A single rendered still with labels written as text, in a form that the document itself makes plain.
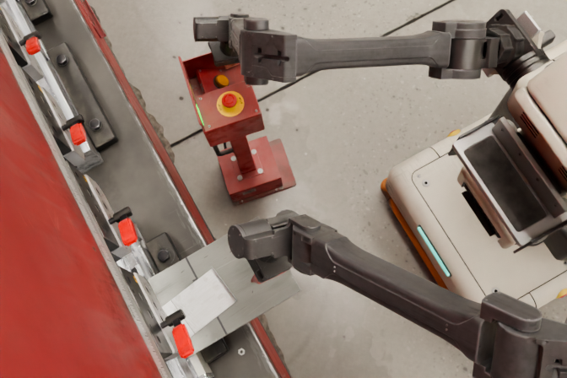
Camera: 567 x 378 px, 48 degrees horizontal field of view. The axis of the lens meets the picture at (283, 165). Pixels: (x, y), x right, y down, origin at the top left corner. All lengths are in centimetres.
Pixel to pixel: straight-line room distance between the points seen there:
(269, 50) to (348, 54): 13
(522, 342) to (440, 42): 57
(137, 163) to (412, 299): 87
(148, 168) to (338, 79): 119
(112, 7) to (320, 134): 104
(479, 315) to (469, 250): 128
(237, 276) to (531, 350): 69
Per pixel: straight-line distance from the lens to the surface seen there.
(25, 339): 56
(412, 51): 114
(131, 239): 106
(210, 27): 150
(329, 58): 106
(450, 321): 86
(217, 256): 134
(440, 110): 255
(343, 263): 97
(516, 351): 82
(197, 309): 133
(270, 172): 229
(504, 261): 214
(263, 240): 104
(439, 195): 214
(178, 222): 150
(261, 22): 108
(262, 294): 132
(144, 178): 155
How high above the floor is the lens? 231
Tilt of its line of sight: 72 degrees down
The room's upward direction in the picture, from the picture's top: 9 degrees counter-clockwise
